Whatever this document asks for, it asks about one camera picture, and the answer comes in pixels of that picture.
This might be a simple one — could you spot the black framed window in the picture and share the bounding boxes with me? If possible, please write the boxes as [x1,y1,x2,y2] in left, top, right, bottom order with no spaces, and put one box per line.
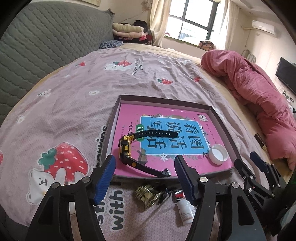
[165,0,220,45]

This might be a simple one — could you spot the white plastic bottle cap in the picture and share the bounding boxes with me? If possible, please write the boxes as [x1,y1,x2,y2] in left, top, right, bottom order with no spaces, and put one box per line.
[208,144,229,165]

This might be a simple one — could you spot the blue patterned folded cloth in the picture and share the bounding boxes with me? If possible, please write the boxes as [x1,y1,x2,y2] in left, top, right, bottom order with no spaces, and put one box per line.
[99,40,123,49]

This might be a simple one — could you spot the grey quilted headboard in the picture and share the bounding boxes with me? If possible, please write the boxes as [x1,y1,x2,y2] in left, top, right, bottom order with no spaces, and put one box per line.
[1,1,114,121]

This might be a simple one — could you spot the small white pill bottle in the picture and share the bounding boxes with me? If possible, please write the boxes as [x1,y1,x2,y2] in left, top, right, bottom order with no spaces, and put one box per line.
[177,199,196,225]

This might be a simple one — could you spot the stack of folded blankets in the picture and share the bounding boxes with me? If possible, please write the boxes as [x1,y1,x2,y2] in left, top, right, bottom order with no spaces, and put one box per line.
[112,20,153,45]

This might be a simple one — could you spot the yellow black wrist watch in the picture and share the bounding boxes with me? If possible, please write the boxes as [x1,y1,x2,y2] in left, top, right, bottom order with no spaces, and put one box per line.
[118,129,179,178]

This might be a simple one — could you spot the pink strawberry print bedsheet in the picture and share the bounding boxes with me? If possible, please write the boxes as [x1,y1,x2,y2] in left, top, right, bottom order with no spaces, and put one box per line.
[1,48,267,240]

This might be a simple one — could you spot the black red white tube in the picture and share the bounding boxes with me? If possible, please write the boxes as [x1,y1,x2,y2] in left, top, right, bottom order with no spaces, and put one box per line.
[172,189,185,203]

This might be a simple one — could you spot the dark cardboard box tray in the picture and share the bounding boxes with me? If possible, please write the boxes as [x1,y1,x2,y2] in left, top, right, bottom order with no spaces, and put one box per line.
[97,95,240,179]

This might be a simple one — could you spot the cream curtain right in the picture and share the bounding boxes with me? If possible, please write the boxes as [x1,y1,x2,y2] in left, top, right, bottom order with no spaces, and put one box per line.
[225,1,240,50]

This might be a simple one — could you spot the cream curtain left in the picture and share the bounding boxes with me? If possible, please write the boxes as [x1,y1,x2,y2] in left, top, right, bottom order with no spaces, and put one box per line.
[149,0,171,47]

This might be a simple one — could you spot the black television screen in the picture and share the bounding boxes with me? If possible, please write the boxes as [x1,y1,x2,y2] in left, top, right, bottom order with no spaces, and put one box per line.
[275,57,296,94]

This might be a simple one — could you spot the pink rolled duvet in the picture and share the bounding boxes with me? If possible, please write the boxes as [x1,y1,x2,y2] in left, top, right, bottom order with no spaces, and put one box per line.
[201,50,295,170]

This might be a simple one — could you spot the gold metallic round fitting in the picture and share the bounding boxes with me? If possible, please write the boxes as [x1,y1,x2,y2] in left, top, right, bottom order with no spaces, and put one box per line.
[135,184,162,209]

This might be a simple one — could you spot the cream curtain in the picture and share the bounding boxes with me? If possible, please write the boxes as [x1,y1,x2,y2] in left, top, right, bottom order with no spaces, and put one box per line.
[225,1,240,50]
[149,0,171,47]

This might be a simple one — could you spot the black gold label tag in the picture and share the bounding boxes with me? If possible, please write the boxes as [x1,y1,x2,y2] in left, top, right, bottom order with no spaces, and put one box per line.
[254,133,267,152]

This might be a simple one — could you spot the white wall air conditioner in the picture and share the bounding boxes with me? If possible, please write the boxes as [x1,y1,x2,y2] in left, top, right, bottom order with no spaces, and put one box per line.
[252,20,276,35]

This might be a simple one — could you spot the pink children's book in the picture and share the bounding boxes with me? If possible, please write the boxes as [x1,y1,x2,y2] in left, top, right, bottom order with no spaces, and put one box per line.
[109,102,236,178]

